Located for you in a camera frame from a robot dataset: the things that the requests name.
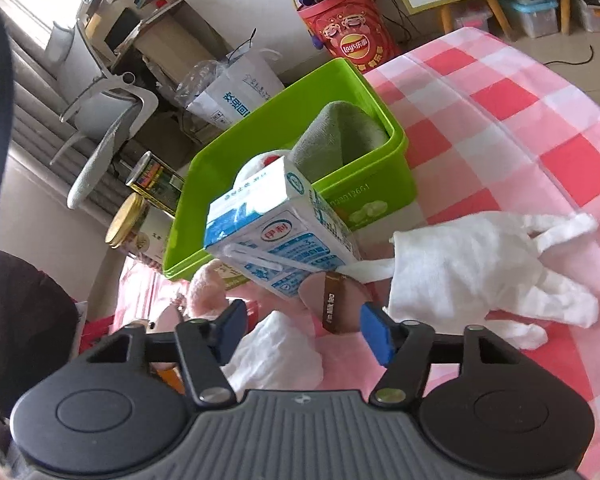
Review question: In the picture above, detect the white plush toy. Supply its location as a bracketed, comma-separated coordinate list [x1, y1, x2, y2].
[338, 211, 598, 350]

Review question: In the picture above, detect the pink plush bunny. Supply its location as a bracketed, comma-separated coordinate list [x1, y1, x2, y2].
[130, 258, 261, 376]

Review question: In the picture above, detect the brown round plush toy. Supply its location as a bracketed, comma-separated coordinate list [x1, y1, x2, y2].
[298, 271, 373, 334]

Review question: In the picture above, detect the gold lid cookie jar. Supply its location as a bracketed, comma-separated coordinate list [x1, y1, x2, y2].
[105, 193, 173, 270]

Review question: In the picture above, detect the blue white milk carton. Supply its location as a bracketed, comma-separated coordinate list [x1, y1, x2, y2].
[204, 157, 360, 298]

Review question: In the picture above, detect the green plastic bin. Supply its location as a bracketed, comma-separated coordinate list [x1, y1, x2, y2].
[163, 58, 417, 297]

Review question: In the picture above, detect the yellow green tall can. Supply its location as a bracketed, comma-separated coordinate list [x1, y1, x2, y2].
[126, 151, 184, 217]

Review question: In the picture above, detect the santa plush toy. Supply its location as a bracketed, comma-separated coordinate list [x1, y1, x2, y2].
[234, 150, 290, 188]

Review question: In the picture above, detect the grey green folded towel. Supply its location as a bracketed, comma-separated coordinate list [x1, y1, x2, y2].
[286, 101, 389, 183]

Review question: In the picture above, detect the pink checkered tablecloth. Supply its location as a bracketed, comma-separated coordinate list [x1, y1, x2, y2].
[110, 26, 600, 480]

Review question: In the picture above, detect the white blue paper bag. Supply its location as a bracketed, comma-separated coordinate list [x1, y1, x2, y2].
[175, 29, 284, 130]

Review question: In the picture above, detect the grey white office chair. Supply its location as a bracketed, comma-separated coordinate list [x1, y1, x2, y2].
[45, 23, 159, 209]

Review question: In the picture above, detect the grey curtain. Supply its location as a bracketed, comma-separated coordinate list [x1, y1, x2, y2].
[10, 39, 131, 219]

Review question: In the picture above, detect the red lays chip bucket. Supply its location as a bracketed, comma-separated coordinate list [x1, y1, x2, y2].
[298, 0, 399, 74]

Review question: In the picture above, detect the clear box pink label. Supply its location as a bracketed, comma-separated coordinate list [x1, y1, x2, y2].
[453, 0, 493, 32]

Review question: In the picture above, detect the wooden desk shelf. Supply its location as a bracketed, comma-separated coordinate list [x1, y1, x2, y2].
[78, 0, 228, 84]

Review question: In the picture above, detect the clear box blue lid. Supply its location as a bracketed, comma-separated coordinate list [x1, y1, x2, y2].
[498, 0, 559, 39]

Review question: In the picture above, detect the black floor cable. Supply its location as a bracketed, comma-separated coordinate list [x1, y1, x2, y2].
[543, 43, 596, 68]

